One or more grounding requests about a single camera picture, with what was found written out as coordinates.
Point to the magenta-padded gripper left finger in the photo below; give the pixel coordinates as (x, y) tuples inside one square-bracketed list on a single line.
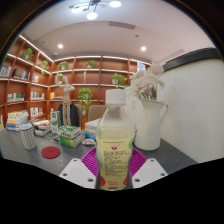
[(76, 173)]

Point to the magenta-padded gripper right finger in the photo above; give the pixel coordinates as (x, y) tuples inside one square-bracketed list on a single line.
[(150, 171)]

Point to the clear bottle with yellow drink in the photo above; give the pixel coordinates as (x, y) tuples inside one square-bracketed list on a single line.
[(115, 140)]

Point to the small orange white packet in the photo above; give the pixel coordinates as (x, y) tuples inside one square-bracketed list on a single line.
[(88, 142)]

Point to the flat round red coaster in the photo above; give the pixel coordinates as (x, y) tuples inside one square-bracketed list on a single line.
[(50, 152)]

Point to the green and white box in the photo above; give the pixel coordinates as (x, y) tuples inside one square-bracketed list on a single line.
[(70, 136)]

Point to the white jug vase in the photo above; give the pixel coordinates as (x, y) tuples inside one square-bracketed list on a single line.
[(148, 128)]

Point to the green and white carton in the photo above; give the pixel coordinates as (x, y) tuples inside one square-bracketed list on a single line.
[(55, 122)]

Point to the dark chair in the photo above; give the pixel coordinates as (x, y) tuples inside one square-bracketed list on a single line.
[(74, 115)]

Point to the stack of magazines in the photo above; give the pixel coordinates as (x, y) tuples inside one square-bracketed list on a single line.
[(40, 126)]

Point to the beige chair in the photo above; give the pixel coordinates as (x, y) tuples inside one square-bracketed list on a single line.
[(96, 113)]

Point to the wooden artist mannequin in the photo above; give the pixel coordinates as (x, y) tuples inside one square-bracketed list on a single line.
[(66, 100)]

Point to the pink and white flower bouquet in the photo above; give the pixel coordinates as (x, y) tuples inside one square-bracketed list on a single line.
[(145, 83)]

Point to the round recessed ceiling light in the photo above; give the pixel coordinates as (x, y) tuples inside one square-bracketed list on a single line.
[(143, 48), (60, 46)]

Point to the ceiling air vent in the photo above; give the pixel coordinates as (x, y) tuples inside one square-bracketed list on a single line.
[(122, 25)]

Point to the branched ceiling lamp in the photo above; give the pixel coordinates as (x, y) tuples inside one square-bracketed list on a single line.
[(91, 10)]

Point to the wooden wall shelf unit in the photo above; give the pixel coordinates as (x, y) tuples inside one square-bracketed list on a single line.
[(103, 78)]

